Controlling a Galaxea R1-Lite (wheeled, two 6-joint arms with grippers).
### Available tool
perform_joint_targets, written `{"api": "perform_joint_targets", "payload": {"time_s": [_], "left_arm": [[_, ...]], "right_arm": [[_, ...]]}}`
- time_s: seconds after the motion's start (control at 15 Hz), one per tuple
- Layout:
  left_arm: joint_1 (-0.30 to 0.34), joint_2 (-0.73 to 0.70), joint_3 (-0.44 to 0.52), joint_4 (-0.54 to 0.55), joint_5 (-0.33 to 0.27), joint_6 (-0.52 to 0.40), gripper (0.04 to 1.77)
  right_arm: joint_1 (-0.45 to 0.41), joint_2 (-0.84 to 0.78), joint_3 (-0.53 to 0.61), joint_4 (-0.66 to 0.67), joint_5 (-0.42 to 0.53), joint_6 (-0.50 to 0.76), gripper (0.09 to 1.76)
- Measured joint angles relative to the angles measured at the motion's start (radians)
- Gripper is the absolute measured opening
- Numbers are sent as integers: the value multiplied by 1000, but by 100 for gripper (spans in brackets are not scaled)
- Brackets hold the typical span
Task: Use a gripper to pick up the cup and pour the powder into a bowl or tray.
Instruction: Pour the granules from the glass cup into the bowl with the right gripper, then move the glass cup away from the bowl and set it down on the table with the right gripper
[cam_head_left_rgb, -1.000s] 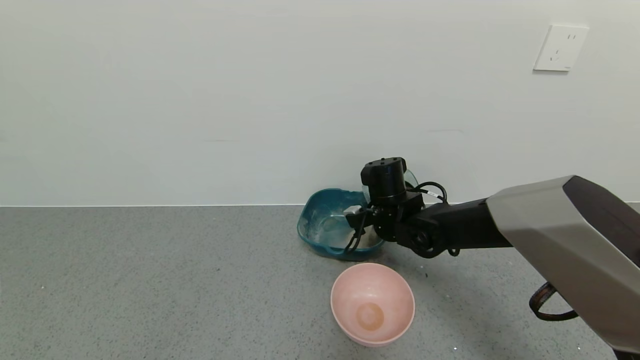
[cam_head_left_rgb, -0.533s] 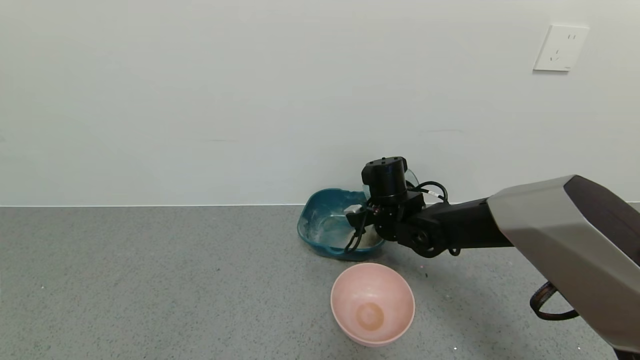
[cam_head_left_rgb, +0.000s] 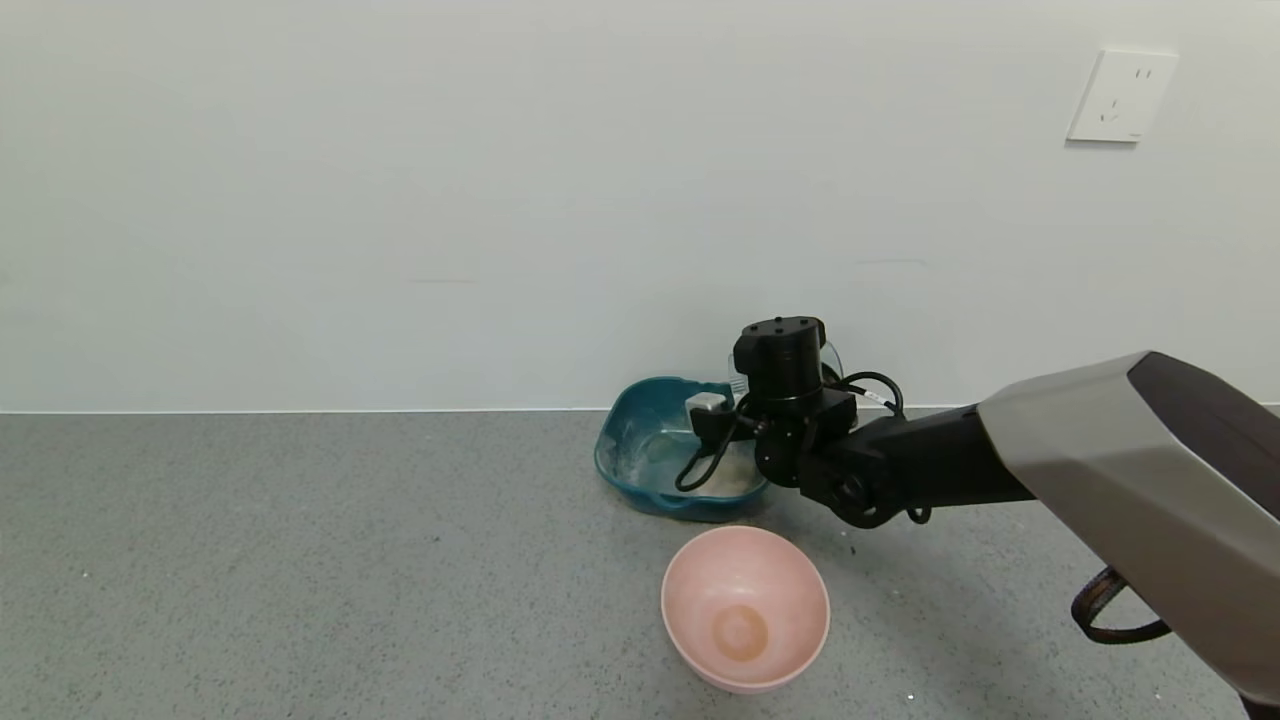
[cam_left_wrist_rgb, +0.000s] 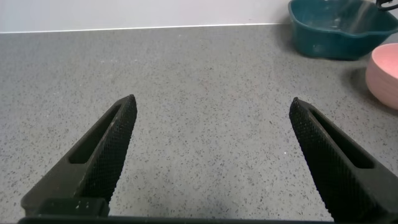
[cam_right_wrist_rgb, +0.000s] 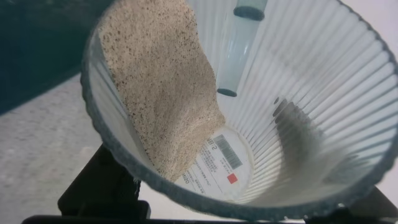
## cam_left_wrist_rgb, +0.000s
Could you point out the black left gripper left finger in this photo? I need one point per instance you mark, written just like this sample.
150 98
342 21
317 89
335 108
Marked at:
93 161

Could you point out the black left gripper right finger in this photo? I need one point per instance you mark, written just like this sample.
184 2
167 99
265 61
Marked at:
335 168

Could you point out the pink bowl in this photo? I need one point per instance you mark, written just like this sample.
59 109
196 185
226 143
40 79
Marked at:
384 77

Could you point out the teal plastic basin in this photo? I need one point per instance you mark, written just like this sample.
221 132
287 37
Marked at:
329 43

